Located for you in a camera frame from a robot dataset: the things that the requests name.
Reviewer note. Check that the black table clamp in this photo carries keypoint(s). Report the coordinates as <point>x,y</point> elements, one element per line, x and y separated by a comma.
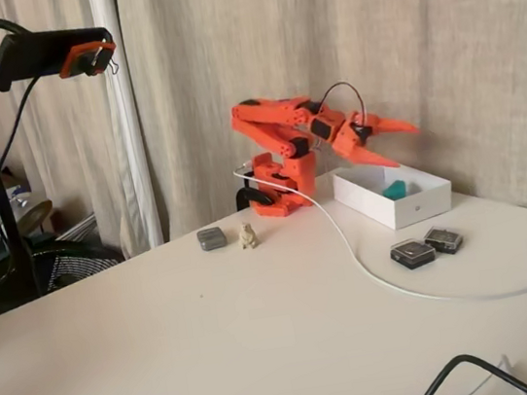
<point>253,194</point>

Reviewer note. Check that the green cube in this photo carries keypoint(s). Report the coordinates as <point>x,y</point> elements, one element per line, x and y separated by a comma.
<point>395,190</point>

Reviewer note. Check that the grey metal tin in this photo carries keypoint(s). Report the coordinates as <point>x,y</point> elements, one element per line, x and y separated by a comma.
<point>211,239</point>

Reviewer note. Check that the orange framed webcam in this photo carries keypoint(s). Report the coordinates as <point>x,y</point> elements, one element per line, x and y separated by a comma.
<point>87,62</point>

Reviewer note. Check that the cream bear figurine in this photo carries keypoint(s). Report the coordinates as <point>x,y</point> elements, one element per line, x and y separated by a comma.
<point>248,236</point>

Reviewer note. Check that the beige lamp shade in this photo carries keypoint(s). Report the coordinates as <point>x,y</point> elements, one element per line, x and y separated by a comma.
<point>35,212</point>

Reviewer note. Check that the camera on gooseneck stand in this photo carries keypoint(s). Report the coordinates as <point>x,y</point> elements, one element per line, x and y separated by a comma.
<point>78,135</point>

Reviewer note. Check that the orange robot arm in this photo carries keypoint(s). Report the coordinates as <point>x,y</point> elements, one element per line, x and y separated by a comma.
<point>261,114</point>

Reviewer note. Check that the black floor fan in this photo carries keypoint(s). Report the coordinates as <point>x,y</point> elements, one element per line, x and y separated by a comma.
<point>72,268</point>

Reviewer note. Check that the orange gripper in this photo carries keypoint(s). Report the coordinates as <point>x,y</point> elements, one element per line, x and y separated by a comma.
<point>353,141</point>

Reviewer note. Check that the white cardboard bin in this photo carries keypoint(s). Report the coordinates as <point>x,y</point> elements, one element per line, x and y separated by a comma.
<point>418,212</point>

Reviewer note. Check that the black clear-lid case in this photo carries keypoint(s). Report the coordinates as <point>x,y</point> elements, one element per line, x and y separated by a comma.
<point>412,252</point>
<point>444,239</point>

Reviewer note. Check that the beige linen curtain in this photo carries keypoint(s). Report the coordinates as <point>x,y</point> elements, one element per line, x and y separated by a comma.
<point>366,21</point>

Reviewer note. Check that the black camera holder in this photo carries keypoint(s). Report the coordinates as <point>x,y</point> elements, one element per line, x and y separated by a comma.
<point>37,52</point>

